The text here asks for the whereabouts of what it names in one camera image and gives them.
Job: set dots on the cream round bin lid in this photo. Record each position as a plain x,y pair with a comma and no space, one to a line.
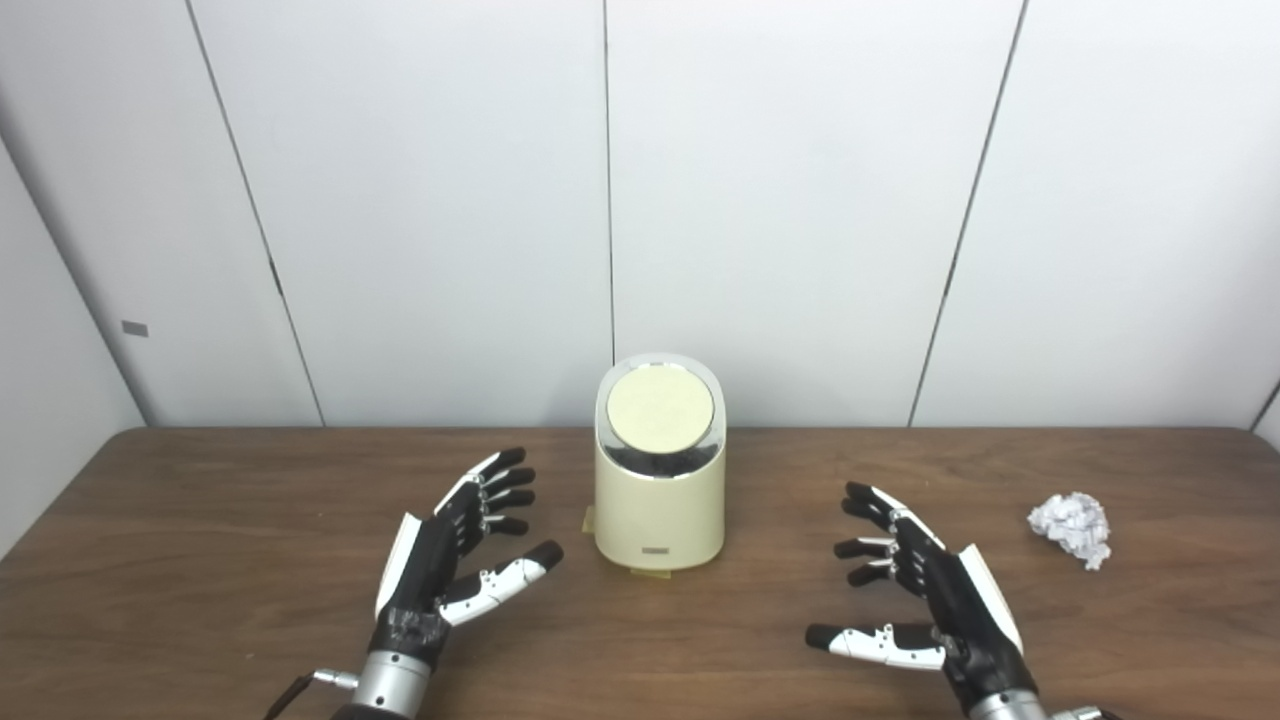
660,408

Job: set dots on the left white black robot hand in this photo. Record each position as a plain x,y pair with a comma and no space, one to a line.
430,560

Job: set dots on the white paper ball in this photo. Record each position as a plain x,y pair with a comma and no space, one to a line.
1072,525

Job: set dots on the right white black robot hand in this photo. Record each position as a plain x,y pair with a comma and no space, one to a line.
960,610

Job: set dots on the cream-colored bin body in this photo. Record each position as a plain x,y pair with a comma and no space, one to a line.
660,515

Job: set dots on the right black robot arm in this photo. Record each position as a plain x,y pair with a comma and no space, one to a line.
1008,708

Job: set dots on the small gray wall tag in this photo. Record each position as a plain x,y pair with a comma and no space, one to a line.
134,328

